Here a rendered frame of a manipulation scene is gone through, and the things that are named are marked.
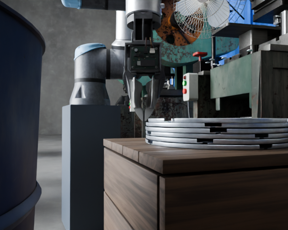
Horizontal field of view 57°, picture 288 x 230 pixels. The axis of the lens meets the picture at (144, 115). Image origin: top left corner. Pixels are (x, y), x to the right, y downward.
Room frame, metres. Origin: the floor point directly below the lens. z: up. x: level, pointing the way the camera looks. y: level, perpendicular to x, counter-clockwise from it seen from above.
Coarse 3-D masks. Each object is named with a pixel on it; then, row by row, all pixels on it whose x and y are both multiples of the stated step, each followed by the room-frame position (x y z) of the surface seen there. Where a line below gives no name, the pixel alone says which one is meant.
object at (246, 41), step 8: (224, 24) 1.06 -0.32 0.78; (232, 24) 1.04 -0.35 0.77; (240, 24) 1.04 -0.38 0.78; (248, 24) 1.05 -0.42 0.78; (216, 32) 1.12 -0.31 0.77; (224, 32) 1.12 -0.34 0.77; (232, 32) 1.12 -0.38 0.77; (240, 32) 1.12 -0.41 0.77; (248, 32) 1.10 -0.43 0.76; (256, 32) 1.08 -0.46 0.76; (264, 32) 1.09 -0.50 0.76; (272, 32) 1.12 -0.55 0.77; (240, 40) 1.16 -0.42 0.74; (248, 40) 1.10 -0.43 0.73; (256, 40) 1.08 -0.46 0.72; (264, 40) 1.09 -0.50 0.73; (240, 48) 1.16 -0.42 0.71; (248, 48) 1.10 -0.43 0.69; (256, 48) 1.09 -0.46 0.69; (240, 56) 1.15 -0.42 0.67
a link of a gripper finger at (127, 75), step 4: (124, 68) 0.57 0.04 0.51; (124, 72) 0.57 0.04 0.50; (128, 72) 0.57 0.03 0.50; (124, 76) 0.57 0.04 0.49; (128, 76) 0.57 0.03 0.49; (132, 76) 0.57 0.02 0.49; (124, 80) 0.57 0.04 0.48; (128, 80) 0.57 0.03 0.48; (124, 84) 0.57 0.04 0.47; (128, 84) 0.57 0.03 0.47; (128, 88) 0.57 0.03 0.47; (128, 92) 0.57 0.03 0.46
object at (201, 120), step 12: (156, 120) 0.50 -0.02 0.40; (180, 120) 0.45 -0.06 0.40; (192, 120) 0.44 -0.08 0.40; (204, 120) 0.43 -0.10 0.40; (216, 120) 0.42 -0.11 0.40; (228, 120) 0.42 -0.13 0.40; (240, 120) 0.42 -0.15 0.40; (252, 120) 0.42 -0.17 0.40; (264, 120) 0.42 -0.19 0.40; (276, 120) 0.43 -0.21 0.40
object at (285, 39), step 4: (280, 36) 0.96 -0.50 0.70; (284, 36) 0.94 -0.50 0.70; (272, 40) 1.00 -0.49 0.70; (276, 40) 0.99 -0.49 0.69; (280, 40) 0.96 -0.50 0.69; (284, 40) 0.94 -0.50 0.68; (260, 44) 1.07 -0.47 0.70; (264, 44) 1.05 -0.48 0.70; (284, 44) 0.94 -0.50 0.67; (232, 56) 1.27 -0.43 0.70; (236, 56) 1.24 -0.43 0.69; (224, 60) 1.34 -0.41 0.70; (228, 60) 1.31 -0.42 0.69; (232, 60) 1.27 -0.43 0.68
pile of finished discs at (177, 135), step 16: (160, 128) 0.48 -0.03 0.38; (176, 128) 0.45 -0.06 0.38; (192, 128) 0.44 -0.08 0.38; (208, 128) 0.51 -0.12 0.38; (224, 128) 0.50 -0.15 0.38; (240, 128) 0.52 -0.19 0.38; (256, 128) 0.61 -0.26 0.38; (272, 128) 0.43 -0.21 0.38; (160, 144) 0.48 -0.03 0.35; (176, 144) 0.45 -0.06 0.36; (192, 144) 0.44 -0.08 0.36; (208, 144) 0.50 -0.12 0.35; (224, 144) 0.50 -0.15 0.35; (240, 144) 0.42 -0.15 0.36; (256, 144) 0.50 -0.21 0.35; (272, 144) 0.43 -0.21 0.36
